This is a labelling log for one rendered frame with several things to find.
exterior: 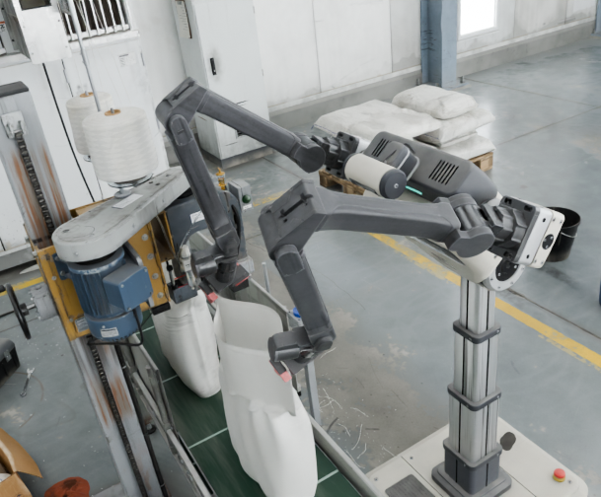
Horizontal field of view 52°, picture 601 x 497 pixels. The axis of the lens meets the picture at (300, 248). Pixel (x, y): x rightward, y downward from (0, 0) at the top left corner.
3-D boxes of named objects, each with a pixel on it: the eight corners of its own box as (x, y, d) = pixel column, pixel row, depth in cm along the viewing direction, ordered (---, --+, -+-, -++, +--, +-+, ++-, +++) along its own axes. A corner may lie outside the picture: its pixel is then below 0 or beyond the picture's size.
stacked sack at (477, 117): (499, 125, 494) (500, 107, 487) (436, 148, 467) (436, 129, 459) (460, 114, 528) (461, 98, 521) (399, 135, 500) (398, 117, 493)
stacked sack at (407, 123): (445, 131, 462) (445, 112, 455) (375, 155, 435) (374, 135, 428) (409, 119, 495) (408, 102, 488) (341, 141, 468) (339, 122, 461)
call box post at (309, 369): (328, 475, 257) (309, 326, 219) (322, 479, 256) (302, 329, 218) (325, 470, 259) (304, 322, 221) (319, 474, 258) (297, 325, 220)
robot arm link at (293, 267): (301, 247, 99) (283, 197, 105) (268, 258, 99) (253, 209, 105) (340, 348, 135) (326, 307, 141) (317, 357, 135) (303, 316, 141)
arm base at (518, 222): (507, 195, 127) (485, 248, 130) (484, 187, 122) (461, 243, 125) (542, 208, 121) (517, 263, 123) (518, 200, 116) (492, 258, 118)
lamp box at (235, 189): (254, 209, 201) (250, 183, 197) (242, 213, 200) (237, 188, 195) (244, 202, 207) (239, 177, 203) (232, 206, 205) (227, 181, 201)
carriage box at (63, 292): (172, 302, 197) (149, 215, 182) (67, 344, 184) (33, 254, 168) (147, 272, 217) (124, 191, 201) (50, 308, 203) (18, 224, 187)
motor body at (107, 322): (152, 331, 175) (130, 256, 163) (100, 353, 169) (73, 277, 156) (135, 308, 186) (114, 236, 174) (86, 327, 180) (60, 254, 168)
